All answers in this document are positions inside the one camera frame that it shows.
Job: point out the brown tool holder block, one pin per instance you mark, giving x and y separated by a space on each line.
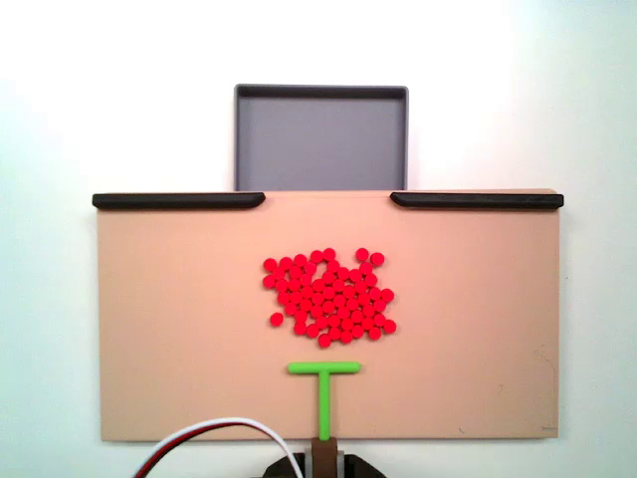
324 458

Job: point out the green T-shaped pusher tool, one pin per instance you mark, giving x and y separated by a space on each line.
324 398

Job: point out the red granule pile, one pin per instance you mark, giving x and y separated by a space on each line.
328 299

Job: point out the grey tray container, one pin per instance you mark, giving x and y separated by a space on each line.
321 144

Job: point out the single red granule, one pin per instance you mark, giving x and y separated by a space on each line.
276 319

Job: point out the beige flat board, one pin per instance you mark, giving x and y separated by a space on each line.
174 323

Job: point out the black edge rail strip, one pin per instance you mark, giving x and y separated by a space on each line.
478 200
174 200

